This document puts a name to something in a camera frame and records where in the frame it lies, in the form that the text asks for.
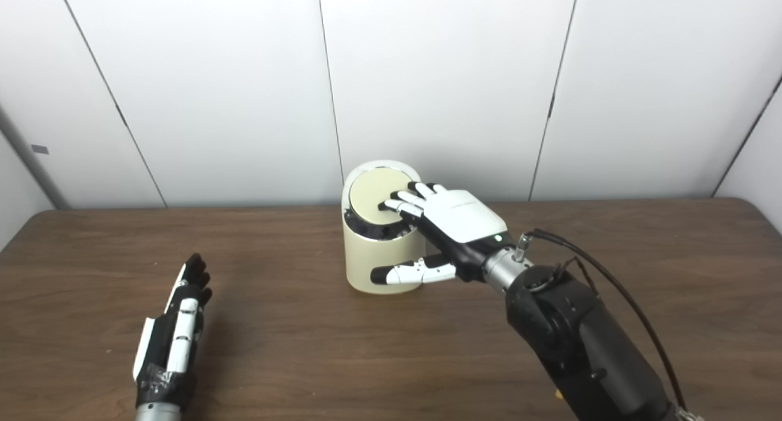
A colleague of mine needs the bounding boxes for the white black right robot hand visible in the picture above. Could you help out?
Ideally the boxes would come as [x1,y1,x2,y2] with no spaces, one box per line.
[370,181,509,286]

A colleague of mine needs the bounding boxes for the cream plastic bin body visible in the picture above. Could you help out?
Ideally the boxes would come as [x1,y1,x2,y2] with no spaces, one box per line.
[341,159,428,295]

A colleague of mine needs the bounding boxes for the grey wall corner pole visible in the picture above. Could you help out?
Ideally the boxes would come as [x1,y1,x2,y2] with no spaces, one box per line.
[0,106,71,210]

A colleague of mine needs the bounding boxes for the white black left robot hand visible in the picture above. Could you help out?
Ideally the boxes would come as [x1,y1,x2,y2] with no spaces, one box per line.
[133,253,213,409]

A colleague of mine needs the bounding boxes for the cream round bin lid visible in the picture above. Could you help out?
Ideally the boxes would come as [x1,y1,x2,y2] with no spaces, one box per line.
[348,167,413,224]

